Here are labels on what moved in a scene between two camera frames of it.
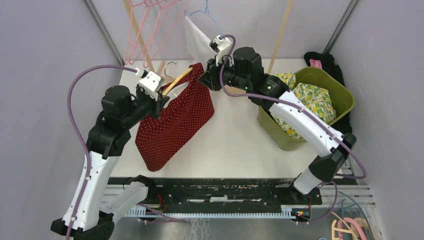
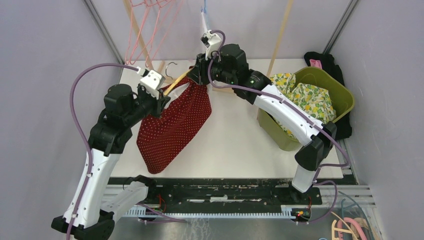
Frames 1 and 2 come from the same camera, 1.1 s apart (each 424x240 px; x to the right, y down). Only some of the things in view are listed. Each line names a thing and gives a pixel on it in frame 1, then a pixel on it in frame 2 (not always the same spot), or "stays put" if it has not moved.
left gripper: [158, 104] stays put
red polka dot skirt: [159, 136] stays put
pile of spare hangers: [353, 225] stays put
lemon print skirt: [317, 100] stays put
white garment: [198, 43] -> [204, 25]
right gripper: [211, 77] -> [199, 73]
